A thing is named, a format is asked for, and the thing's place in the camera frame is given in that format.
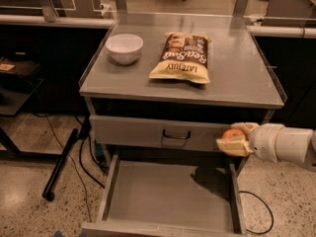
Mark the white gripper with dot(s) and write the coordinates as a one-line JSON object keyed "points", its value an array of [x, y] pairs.
{"points": [[264, 141]]}

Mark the orange fruit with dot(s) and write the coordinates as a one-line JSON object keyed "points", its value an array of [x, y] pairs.
{"points": [[231, 134]]}

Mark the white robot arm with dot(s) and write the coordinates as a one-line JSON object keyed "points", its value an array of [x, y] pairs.
{"points": [[296, 146]]}

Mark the closed grey top drawer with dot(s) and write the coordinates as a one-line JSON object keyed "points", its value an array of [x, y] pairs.
{"points": [[157, 133]]}

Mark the open grey middle drawer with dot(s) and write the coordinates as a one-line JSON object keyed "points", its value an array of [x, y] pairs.
{"points": [[193, 197]]}

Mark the yellow brown chips bag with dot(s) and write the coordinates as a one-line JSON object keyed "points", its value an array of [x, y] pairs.
{"points": [[184, 57]]}

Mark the white ceramic bowl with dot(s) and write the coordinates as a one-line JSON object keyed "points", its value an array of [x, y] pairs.
{"points": [[124, 48]]}

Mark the black stand leg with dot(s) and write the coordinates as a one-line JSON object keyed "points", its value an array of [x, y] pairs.
{"points": [[48, 192]]}

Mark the dark side table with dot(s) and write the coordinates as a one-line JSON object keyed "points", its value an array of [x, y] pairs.
{"points": [[18, 81]]}

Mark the black drawer handle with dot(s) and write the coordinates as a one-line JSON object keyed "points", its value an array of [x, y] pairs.
{"points": [[173, 136]]}

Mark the white horizontal rail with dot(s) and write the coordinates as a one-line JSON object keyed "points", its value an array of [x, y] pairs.
{"points": [[87, 23]]}

